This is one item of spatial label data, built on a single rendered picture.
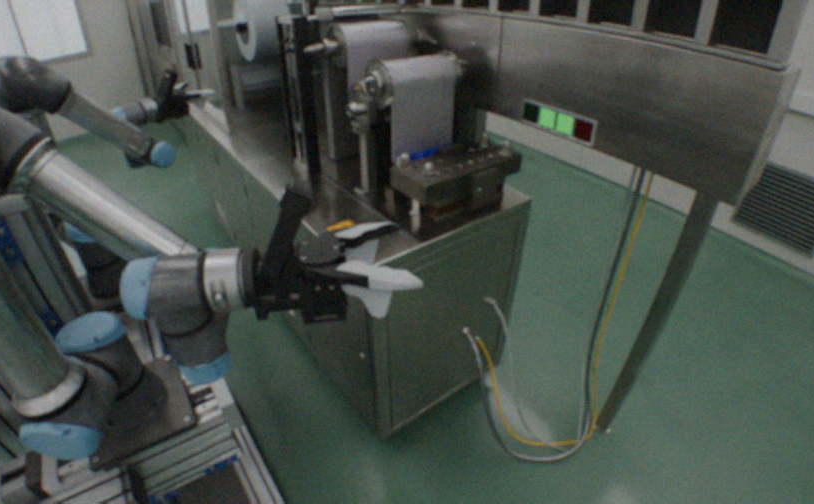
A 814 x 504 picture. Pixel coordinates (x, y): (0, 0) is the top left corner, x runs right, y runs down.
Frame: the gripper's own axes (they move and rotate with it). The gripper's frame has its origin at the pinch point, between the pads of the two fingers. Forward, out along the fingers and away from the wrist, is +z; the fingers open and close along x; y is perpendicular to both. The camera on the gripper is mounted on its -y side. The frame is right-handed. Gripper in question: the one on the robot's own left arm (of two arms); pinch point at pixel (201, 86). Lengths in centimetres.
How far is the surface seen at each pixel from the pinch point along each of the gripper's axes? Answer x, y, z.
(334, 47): 40.7, -15.8, 21.6
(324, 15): 35.0, -25.0, 23.1
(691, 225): 157, 4, 27
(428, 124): 75, 2, 24
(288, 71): 23.5, -5.1, 19.1
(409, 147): 73, 8, 18
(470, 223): 99, 20, 10
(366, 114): 60, 0, 13
